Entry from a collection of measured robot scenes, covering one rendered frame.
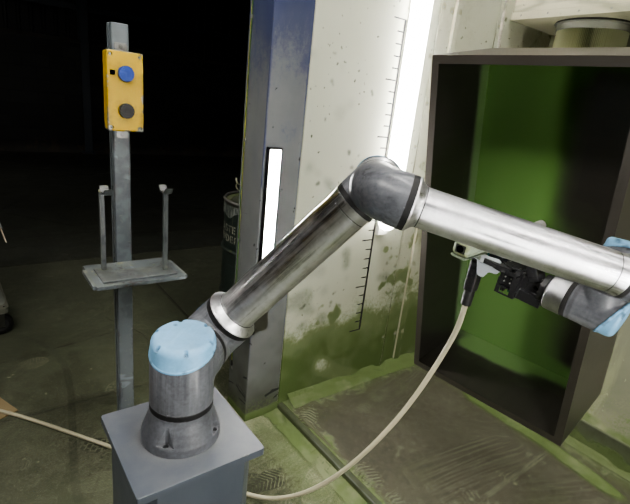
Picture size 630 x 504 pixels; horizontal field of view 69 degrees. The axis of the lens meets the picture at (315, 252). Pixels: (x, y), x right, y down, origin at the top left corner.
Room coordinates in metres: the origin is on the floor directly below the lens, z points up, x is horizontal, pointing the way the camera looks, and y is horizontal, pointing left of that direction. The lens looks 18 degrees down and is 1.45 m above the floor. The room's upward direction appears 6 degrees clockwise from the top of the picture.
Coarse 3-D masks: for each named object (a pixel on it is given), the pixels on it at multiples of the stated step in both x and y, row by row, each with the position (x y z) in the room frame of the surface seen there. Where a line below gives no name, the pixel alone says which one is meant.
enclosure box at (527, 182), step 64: (448, 64) 1.62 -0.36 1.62; (512, 64) 1.37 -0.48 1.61; (576, 64) 1.25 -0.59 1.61; (448, 128) 1.67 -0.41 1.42; (512, 128) 1.75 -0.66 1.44; (576, 128) 1.59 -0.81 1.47; (448, 192) 1.73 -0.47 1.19; (512, 192) 1.76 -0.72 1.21; (576, 192) 1.59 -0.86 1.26; (448, 256) 1.80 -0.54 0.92; (448, 320) 1.88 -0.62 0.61; (512, 320) 1.78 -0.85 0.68; (512, 384) 1.59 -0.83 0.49; (576, 384) 1.26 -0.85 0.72
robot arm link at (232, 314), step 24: (336, 192) 1.06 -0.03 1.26; (312, 216) 1.07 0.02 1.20; (336, 216) 1.03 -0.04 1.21; (360, 216) 1.03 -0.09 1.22; (288, 240) 1.07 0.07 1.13; (312, 240) 1.04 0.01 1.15; (336, 240) 1.04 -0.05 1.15; (264, 264) 1.07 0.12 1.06; (288, 264) 1.05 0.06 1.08; (312, 264) 1.05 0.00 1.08; (240, 288) 1.08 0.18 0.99; (264, 288) 1.05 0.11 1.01; (288, 288) 1.07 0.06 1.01; (216, 312) 1.06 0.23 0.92; (240, 312) 1.06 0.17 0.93; (264, 312) 1.08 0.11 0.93; (240, 336) 1.06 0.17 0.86
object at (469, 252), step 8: (544, 224) 1.44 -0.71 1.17; (456, 248) 1.13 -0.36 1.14; (464, 248) 1.11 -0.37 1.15; (472, 248) 1.11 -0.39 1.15; (456, 256) 1.13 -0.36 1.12; (464, 256) 1.11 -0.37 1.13; (472, 256) 1.14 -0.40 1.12; (480, 256) 1.17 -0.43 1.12; (472, 264) 1.20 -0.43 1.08; (472, 272) 1.20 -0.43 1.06; (472, 280) 1.20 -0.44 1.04; (464, 288) 1.21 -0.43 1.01; (472, 288) 1.20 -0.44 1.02; (464, 296) 1.21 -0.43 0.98; (472, 296) 1.21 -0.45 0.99; (464, 304) 1.21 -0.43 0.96
